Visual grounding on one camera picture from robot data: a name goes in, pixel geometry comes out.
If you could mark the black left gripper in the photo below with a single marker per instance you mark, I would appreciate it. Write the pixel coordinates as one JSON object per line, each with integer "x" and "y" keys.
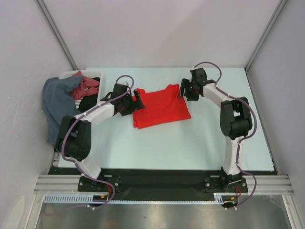
{"x": 135, "y": 105}

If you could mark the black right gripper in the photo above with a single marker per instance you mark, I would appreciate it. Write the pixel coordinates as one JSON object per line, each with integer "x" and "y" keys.
{"x": 186, "y": 84}

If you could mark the red tank top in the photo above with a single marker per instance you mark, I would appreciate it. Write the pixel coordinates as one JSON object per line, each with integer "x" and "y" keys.
{"x": 161, "y": 107}

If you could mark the grey-blue tank top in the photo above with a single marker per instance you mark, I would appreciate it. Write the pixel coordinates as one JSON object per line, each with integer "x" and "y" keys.
{"x": 57, "y": 103}

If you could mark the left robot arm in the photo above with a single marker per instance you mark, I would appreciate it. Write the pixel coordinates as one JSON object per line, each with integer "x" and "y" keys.
{"x": 74, "y": 140}

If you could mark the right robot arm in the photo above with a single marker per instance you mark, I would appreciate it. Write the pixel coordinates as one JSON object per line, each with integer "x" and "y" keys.
{"x": 235, "y": 119}

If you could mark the maroon tank top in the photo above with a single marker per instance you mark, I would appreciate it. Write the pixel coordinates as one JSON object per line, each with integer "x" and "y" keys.
{"x": 87, "y": 87}

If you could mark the striped white black tank top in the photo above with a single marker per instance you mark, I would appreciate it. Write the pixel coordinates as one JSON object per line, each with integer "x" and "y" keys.
{"x": 77, "y": 103}

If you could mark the white plastic laundry bin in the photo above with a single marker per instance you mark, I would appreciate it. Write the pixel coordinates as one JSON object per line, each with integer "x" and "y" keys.
{"x": 89, "y": 73}

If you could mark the left aluminium corner post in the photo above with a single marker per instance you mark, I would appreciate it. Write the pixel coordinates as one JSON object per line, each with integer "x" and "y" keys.
{"x": 42, "y": 6}

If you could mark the aluminium corner post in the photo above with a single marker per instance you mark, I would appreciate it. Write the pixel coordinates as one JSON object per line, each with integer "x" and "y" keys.
{"x": 42, "y": 6}
{"x": 266, "y": 33}

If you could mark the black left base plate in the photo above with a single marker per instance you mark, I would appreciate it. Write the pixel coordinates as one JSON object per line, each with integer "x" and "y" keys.
{"x": 88, "y": 185}

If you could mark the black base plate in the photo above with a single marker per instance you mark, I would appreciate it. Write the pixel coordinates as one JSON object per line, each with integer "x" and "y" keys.
{"x": 88, "y": 185}
{"x": 218, "y": 185}

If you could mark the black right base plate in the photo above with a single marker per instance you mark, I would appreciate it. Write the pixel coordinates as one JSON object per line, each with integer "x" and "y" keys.
{"x": 218, "y": 185}

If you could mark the aluminium frame rail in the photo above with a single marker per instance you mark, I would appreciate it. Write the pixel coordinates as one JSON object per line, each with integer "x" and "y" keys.
{"x": 266, "y": 185}

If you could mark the grey slotted cable duct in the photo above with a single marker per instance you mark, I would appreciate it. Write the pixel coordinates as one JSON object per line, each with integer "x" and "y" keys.
{"x": 211, "y": 198}

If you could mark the right aluminium corner post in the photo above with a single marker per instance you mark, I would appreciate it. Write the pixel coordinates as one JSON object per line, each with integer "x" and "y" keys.
{"x": 266, "y": 33}

